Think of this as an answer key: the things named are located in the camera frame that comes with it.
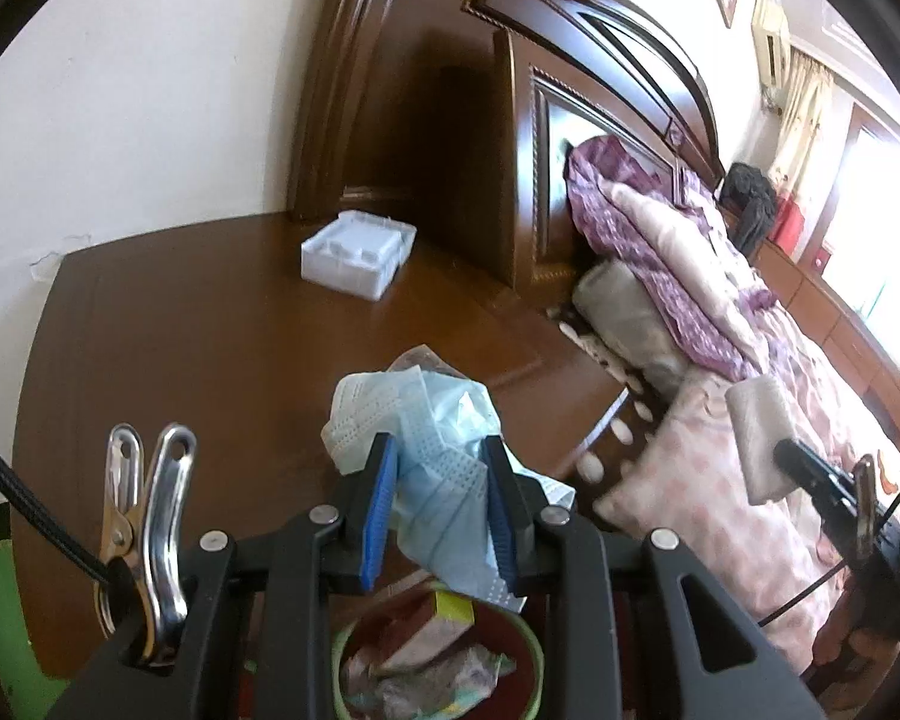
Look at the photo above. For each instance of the white air conditioner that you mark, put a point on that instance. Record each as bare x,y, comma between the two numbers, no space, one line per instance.
771,45

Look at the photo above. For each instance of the bright window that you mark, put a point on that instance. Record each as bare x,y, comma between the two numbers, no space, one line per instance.
885,225

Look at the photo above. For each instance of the brown wooden bed headboard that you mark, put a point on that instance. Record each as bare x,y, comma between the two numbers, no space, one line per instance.
435,127

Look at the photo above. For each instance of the red fabric item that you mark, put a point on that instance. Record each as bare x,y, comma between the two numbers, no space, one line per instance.
787,217

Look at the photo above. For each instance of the dark clothing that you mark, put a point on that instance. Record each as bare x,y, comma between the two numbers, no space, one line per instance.
746,202

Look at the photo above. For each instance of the light blue face mask bundle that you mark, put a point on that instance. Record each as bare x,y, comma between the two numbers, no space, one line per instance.
442,465

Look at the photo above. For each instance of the pink quilt with purple lace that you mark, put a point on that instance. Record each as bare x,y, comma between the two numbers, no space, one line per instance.
645,240

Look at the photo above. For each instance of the silver metal clip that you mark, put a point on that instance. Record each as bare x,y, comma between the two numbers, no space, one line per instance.
864,510
169,517

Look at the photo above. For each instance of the small red box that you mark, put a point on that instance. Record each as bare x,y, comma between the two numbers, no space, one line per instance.
819,258

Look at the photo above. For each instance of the white plastic box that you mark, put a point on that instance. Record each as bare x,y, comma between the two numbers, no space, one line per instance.
352,255

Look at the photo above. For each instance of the white glove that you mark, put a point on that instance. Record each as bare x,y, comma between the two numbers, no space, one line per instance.
757,435

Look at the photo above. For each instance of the cream patterned curtain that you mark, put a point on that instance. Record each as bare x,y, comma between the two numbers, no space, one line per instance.
802,120

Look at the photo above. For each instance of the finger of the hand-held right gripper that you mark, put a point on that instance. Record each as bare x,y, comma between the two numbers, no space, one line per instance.
810,472

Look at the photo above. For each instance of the brown spotted bed sheet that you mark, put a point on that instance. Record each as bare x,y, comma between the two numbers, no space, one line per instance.
607,390

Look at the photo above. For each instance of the green rimmed red trash bin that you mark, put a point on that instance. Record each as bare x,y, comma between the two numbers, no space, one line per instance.
367,626

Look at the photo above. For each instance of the long white box green ends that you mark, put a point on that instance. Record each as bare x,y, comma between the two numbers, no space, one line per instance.
427,630

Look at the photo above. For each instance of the person's right hand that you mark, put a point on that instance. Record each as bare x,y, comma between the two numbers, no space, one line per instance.
844,641

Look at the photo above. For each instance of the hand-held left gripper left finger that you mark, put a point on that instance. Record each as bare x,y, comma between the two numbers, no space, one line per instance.
379,510

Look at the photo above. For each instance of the grey pillow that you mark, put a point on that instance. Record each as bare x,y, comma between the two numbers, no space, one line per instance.
622,315

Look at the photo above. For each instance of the wooden window cabinet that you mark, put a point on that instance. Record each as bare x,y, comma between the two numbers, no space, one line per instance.
832,315

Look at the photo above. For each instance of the green mat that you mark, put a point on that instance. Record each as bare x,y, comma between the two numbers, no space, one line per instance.
7,615

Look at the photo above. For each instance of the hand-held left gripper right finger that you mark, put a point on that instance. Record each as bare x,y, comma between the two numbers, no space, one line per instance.
499,517

